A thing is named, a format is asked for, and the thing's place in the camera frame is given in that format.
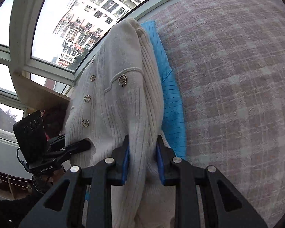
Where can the cream ribbed knit cardigan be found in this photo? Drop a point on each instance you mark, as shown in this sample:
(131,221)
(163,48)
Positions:
(120,94)

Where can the white window frame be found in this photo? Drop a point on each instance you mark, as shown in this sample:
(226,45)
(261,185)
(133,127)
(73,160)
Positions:
(17,56)

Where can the cardboard box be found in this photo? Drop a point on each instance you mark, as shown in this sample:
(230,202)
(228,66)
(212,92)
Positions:
(36,96)

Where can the blue folded garment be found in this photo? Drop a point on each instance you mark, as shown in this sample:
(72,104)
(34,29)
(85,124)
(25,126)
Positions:
(173,124)

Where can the black camera on mount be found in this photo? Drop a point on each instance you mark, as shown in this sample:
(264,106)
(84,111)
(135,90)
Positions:
(43,156)

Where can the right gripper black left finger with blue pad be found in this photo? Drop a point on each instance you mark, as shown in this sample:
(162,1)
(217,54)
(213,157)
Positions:
(63,204)

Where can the pink plaid table cloth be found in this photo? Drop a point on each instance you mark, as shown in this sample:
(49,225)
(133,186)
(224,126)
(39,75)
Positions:
(228,57)

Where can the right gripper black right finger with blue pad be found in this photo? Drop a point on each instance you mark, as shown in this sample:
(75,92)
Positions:
(204,196)

